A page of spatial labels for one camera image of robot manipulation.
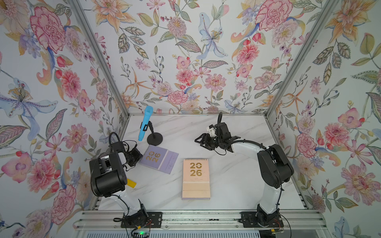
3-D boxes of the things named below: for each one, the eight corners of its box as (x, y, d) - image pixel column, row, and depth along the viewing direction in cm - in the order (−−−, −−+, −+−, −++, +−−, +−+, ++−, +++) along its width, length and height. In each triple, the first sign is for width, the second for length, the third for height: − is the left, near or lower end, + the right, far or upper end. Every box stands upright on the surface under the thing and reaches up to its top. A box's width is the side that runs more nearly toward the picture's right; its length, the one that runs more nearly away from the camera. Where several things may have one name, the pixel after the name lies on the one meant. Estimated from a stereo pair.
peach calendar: (181, 199, 82) (181, 196, 77) (183, 163, 95) (182, 158, 90) (209, 199, 82) (211, 196, 77) (207, 163, 95) (207, 158, 90)
